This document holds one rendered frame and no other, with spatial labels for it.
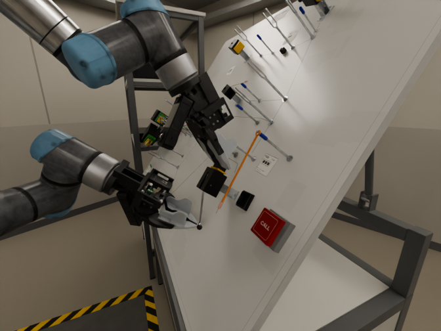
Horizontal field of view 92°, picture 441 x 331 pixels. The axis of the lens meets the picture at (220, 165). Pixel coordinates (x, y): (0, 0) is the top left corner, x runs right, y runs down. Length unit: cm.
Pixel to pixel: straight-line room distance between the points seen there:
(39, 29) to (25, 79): 237
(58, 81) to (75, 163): 247
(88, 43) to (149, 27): 10
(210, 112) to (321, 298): 59
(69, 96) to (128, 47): 256
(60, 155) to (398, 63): 63
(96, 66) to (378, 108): 45
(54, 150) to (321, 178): 50
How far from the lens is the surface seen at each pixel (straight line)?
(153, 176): 47
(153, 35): 44
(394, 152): 261
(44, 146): 52
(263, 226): 39
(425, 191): 270
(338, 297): 77
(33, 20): 53
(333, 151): 43
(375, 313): 78
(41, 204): 54
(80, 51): 40
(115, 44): 41
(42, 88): 291
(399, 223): 79
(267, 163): 51
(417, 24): 56
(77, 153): 50
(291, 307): 70
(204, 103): 47
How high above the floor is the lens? 132
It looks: 17 degrees down
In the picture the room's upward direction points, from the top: straight up
